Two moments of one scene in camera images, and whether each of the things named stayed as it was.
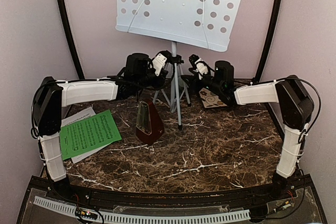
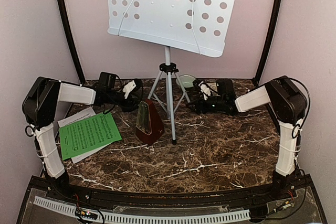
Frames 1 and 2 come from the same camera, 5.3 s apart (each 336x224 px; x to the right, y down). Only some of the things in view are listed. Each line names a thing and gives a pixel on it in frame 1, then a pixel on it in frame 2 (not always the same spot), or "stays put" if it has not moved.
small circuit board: [85, 214] stays put
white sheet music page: [83, 114] stays put
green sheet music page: [88, 134] stays put
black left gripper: [157, 84] -> [129, 105]
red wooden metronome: [149, 128] stays put
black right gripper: [194, 83] -> [199, 103]
